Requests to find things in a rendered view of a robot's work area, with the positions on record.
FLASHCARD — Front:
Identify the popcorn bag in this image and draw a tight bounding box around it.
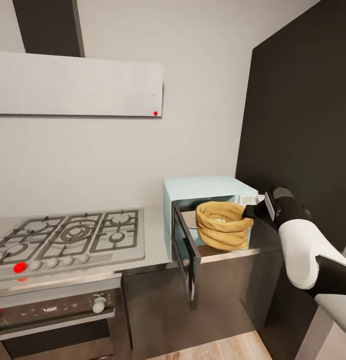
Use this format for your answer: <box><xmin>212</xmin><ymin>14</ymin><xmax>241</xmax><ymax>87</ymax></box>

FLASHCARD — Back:
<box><xmin>196</xmin><ymin>201</ymin><xmax>254</xmax><ymax>251</ymax></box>

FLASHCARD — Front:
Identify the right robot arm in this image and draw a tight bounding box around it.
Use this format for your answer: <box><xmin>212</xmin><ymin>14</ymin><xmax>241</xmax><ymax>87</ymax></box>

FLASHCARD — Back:
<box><xmin>242</xmin><ymin>186</ymin><xmax>346</xmax><ymax>334</ymax></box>

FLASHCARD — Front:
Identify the microwave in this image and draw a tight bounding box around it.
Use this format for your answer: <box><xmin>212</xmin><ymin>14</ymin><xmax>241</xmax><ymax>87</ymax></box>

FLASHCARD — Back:
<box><xmin>163</xmin><ymin>175</ymin><xmax>258</xmax><ymax>312</ymax></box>

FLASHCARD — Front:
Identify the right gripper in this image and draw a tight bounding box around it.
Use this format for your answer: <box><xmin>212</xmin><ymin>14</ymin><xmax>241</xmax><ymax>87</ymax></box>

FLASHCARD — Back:
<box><xmin>242</xmin><ymin>200</ymin><xmax>272</xmax><ymax>220</ymax></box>

